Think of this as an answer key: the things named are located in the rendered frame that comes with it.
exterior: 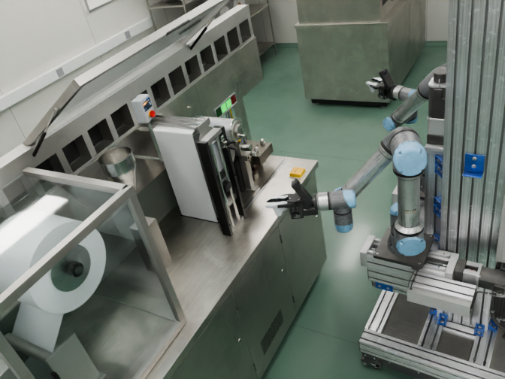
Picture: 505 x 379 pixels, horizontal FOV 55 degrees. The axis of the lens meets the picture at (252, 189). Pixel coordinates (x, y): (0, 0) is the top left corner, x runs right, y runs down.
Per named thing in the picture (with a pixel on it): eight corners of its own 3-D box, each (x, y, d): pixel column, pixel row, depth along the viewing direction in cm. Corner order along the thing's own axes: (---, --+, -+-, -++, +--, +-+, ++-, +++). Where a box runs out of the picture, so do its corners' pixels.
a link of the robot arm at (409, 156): (420, 235, 214) (421, 127, 183) (427, 259, 202) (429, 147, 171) (391, 238, 216) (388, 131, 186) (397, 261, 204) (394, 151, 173)
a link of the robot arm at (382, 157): (399, 110, 192) (325, 192, 218) (403, 124, 183) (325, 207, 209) (421, 125, 195) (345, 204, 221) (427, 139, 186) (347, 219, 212)
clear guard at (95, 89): (80, 83, 158) (79, 82, 158) (31, 140, 193) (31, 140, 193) (237, -11, 228) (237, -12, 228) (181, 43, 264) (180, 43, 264)
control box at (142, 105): (151, 123, 198) (143, 101, 192) (137, 123, 201) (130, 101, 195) (159, 115, 203) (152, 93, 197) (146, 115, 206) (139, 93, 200)
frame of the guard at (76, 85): (86, 99, 154) (70, 80, 153) (31, 159, 193) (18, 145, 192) (252, -7, 231) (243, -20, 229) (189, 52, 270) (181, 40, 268)
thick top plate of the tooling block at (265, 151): (261, 165, 278) (258, 156, 274) (204, 158, 297) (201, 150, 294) (273, 151, 289) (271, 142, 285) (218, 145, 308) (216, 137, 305)
